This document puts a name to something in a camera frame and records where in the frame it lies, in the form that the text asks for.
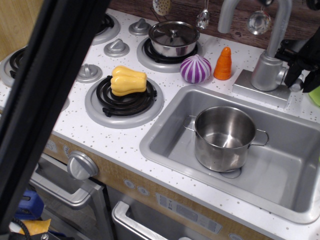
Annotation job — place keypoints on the yellow cloth below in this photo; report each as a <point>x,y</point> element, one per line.
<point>33,227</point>

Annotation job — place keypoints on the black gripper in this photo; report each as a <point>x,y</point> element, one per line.
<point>301,55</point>

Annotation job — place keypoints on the silver dishwasher door handle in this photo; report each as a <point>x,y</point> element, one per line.
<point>119,217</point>

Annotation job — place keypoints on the tall steel pot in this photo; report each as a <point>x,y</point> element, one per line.
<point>223,136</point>

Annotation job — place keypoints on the silver stove knob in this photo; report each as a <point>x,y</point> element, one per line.
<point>139,28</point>
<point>89,73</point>
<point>116,49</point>

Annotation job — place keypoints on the hanging clear ladle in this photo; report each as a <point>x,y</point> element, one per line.
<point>259,22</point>

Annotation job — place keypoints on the hanging perforated skimmer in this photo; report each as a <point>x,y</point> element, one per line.
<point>162,7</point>

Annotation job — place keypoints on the silver toy faucet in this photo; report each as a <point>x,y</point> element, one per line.
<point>260,84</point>

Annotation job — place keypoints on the orange toy carrot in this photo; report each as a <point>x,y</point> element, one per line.
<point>223,67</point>

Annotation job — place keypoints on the silver front stove knob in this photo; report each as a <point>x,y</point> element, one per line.
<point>89,73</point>

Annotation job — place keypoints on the silver middle stove knob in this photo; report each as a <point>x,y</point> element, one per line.
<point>116,49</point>

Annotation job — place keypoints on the back right stove burner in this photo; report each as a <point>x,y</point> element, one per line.
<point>149,58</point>

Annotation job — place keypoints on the stove burner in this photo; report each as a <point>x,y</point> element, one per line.
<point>108,29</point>
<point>149,58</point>
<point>123,112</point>
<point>10,65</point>

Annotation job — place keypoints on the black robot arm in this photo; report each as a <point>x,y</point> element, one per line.
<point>57,47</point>

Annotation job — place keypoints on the green toy object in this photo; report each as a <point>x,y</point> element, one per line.
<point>315,96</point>

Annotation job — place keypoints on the lidded steel pan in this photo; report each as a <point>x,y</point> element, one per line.
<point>173,38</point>

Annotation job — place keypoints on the silver oven dial knob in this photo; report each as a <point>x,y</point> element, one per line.
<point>80,166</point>

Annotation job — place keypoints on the purple striped toy onion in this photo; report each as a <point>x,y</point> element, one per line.
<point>195,69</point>

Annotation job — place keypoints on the back left stove burner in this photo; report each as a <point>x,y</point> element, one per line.
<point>108,29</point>

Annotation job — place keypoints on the silver faucet lever handle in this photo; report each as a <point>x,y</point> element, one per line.
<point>295,86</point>

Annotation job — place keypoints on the blue object below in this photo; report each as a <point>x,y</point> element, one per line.
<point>30,207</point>

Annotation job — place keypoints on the silver oven door handle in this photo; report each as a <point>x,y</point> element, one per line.
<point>51,176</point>

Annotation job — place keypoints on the front left stove burner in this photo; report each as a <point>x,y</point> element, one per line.
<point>10,65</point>

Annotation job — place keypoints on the front right stove burner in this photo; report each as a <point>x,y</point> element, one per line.
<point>123,112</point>

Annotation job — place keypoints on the silver back stove knob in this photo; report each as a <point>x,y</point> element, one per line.
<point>139,28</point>

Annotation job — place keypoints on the grey toy sink basin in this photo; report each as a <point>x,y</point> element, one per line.
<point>282,177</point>

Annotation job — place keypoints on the yellow toy squash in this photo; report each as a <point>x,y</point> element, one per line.
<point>126,81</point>

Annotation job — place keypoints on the hanging clear spoon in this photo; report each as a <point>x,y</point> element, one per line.
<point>203,19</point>

